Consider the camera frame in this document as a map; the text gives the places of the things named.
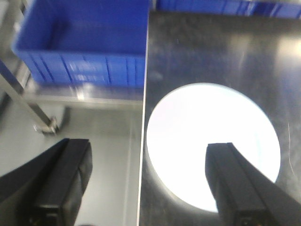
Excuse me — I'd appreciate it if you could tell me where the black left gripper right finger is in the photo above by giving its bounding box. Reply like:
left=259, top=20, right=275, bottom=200
left=205, top=143, right=301, bottom=226

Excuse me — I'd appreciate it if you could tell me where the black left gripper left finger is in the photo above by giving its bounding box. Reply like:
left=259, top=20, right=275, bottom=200
left=0, top=138, right=93, bottom=226

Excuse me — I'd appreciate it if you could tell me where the centre blue plastic bin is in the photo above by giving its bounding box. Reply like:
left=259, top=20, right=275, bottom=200
left=251, top=0, right=301, bottom=19

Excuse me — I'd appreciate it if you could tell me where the blue bin beside table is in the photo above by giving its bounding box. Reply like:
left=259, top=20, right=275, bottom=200
left=12, top=0, right=150, bottom=88

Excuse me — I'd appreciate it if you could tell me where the light blue plate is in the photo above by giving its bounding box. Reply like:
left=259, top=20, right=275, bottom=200
left=146, top=83, right=280, bottom=212

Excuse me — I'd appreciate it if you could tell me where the left blue plastic bin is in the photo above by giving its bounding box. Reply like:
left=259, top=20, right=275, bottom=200
left=156, top=0, right=257, bottom=16

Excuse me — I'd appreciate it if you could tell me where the blue plastic bin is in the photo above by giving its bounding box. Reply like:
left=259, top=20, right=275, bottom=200
left=156, top=0, right=257, bottom=16
left=251, top=0, right=301, bottom=19

